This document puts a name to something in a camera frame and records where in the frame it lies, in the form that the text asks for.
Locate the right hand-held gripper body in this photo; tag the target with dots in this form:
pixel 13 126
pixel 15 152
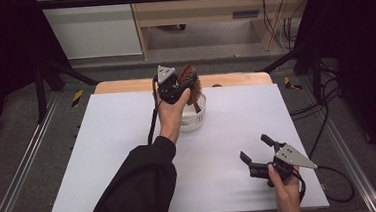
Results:
pixel 291 157

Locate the aluminium floor rail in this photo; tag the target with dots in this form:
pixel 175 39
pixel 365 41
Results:
pixel 350 161
pixel 22 161

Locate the white cabinet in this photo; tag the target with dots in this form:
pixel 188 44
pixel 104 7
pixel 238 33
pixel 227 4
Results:
pixel 94 32

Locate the yellow black tape marker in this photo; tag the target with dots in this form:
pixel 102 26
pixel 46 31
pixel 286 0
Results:
pixel 77 98

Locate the black curtain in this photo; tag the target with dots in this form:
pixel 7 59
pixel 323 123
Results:
pixel 1 49
pixel 362 40

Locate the brown wooden hairbrush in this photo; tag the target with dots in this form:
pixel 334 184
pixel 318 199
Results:
pixel 187 72

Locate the person's right hand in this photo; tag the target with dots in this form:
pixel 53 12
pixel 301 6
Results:
pixel 287 194

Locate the light wooden desk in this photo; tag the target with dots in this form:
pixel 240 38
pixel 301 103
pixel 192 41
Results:
pixel 196 10

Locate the white table cover sheet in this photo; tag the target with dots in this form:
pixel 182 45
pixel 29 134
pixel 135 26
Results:
pixel 110 124

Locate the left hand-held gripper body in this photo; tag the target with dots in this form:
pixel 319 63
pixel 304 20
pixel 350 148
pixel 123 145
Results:
pixel 168 87

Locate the white plastic basket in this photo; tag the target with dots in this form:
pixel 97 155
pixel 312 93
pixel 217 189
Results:
pixel 193 120

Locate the person's left hand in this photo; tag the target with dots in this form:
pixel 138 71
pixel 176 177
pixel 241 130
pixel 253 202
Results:
pixel 170 120

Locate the black frame strut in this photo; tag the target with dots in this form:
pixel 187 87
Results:
pixel 70 74
pixel 292 56

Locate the wooden table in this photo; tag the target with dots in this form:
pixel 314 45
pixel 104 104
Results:
pixel 124 86

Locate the grey desk socket strip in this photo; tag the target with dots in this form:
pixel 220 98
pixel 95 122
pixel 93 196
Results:
pixel 245 14

